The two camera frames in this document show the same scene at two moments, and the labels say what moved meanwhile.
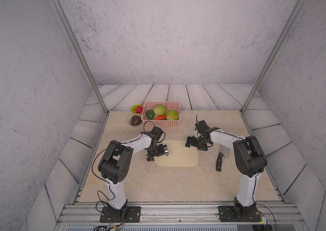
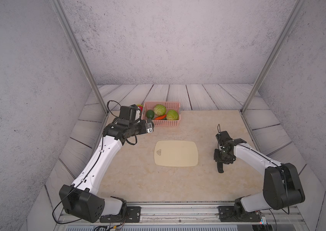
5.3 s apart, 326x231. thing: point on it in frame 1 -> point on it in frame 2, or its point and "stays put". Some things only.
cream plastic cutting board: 179,155 stays put
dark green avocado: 150,114 stays put
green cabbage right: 172,115 stays put
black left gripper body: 157,150 -> 139,127
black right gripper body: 196,142 -> 219,156
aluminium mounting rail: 178,213 stays put
